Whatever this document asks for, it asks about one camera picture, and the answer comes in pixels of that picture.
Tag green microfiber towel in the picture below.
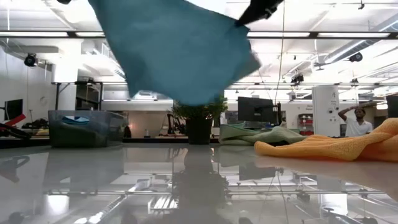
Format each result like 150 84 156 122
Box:
219 122 307 146

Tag orange microfiber towel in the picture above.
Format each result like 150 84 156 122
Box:
254 117 398 162

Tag black computer monitor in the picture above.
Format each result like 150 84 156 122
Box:
238 96 282 123

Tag white pillar cabinet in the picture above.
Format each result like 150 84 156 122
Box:
312 85 342 137

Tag red shelf bins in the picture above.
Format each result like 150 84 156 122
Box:
297 113 313 136

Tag red machine part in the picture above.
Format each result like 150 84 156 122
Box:
0 113 27 127

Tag small potted green plant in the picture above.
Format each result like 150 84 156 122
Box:
170 95 229 146

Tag grey plastic bin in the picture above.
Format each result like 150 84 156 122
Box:
48 110 128 148

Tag person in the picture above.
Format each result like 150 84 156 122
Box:
338 105 374 138

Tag dark monitor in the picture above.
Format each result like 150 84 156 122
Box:
386 95 398 118

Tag black aluminium rig frame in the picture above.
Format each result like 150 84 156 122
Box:
0 30 398 40

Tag black wall monitor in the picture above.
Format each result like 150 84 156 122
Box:
4 98 24 121

